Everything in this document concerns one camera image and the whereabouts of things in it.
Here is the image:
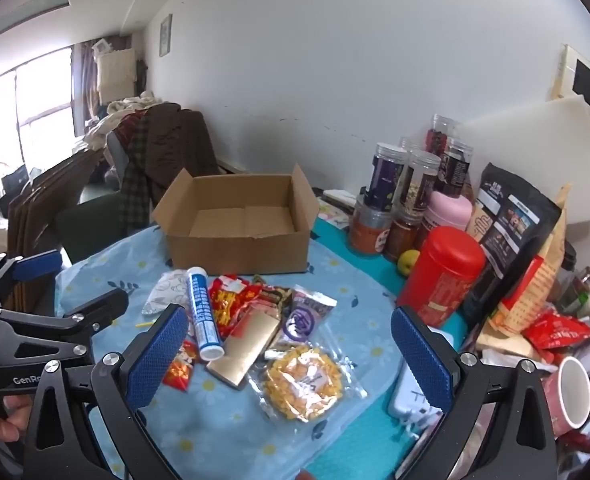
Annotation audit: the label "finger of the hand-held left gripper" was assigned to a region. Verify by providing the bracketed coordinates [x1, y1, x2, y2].
[0, 249, 64, 306]
[0, 287, 130, 348]

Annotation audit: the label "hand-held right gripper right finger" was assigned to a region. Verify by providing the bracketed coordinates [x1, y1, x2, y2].
[391, 305, 560, 480]

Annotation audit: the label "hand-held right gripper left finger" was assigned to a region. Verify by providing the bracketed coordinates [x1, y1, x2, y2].
[22, 304, 191, 480]

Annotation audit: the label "small red packet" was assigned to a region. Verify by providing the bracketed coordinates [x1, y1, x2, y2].
[162, 340, 198, 392]

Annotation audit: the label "white blue tube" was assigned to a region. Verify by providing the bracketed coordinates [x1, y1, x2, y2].
[186, 267, 225, 362]

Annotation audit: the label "white leaf-print packet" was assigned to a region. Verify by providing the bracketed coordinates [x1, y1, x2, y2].
[142, 270, 193, 317]

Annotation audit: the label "red yellow snack packet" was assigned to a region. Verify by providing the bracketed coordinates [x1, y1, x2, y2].
[209, 274, 261, 338]

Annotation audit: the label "red white packet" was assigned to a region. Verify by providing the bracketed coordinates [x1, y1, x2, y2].
[206, 305, 282, 391]

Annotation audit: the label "silver purple packet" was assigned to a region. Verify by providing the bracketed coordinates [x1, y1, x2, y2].
[275, 285, 338, 348]

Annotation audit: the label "clear bag yellow snack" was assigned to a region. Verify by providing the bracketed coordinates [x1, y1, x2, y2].
[250, 342, 368, 423]

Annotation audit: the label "brown cardboard box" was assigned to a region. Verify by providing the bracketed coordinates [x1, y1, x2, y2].
[152, 164, 321, 277]

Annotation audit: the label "dark red gold packet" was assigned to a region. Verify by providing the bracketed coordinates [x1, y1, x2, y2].
[245, 275, 296, 321]

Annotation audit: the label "person's left hand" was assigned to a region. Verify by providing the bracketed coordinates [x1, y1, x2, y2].
[0, 395, 34, 444]

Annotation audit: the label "white power strip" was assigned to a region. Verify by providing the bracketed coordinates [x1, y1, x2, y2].
[387, 330, 458, 431]

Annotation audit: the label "dark green chair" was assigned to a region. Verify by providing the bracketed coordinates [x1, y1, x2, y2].
[55, 192, 166, 266]

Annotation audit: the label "stack of flat cardboard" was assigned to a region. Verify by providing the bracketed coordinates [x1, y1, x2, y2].
[5, 147, 106, 306]

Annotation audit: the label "light blue floral cloth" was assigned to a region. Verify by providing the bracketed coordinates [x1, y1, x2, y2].
[55, 225, 466, 480]

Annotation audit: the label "red canister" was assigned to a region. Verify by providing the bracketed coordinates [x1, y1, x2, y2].
[399, 226, 486, 328]

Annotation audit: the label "yellow-green fruit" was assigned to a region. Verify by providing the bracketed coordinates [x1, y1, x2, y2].
[397, 249, 421, 277]

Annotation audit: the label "teal cloth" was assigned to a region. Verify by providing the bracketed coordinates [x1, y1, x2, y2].
[295, 217, 476, 480]

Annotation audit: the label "brown powder jar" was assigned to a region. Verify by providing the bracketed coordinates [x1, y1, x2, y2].
[386, 207, 426, 261]

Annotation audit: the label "green plaid cloth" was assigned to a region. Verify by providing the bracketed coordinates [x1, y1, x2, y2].
[117, 112, 161, 233]

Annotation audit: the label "orange powder jar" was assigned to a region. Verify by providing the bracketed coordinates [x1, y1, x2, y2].
[350, 195, 393, 256]

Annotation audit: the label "red crinkled packet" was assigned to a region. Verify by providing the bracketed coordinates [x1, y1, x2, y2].
[522, 310, 590, 356]

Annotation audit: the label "pink bottle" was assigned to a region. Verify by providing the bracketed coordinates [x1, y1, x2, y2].
[421, 191, 473, 233]

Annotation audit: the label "red white cup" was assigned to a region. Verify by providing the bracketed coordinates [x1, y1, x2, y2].
[540, 356, 590, 436]

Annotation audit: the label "printed paper sheet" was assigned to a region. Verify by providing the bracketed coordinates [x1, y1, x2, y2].
[317, 205, 351, 231]

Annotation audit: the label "red striped cloth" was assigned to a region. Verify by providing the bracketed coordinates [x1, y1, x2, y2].
[112, 112, 146, 147]

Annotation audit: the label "black printed pouch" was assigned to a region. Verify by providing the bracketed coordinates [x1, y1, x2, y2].
[462, 162, 562, 323]

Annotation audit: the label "clear jar of beans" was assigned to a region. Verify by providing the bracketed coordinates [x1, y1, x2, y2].
[402, 151, 442, 216]

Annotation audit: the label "window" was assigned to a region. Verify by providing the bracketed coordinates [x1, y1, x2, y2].
[0, 47, 76, 186]

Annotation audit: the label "white flat box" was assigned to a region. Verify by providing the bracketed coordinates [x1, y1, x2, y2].
[322, 189, 358, 208]

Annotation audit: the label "beige clothes pile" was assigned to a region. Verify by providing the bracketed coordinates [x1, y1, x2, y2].
[82, 91, 163, 151]

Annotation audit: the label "purple label jar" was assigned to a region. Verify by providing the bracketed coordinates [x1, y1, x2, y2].
[365, 144, 408, 211]

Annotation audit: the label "brown quilted jacket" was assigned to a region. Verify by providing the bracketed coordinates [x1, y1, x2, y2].
[142, 102, 226, 186]

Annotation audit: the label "brown curtain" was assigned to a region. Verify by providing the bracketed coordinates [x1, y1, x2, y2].
[71, 39, 100, 136]

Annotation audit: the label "dark label jar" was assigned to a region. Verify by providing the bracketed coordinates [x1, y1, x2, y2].
[437, 137, 475, 196]

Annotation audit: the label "beige hanging cloth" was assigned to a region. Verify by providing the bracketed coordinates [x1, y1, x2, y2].
[97, 49, 136, 103]

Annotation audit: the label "tall jar red contents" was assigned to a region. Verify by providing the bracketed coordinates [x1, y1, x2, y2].
[429, 114, 463, 153]

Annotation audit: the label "white foam board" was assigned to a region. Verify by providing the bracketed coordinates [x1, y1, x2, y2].
[458, 96, 590, 223]

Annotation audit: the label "wooden framed black board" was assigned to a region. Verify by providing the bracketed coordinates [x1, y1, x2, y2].
[550, 44, 590, 161]

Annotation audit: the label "framed wall picture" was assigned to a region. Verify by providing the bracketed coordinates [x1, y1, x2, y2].
[158, 13, 173, 58]

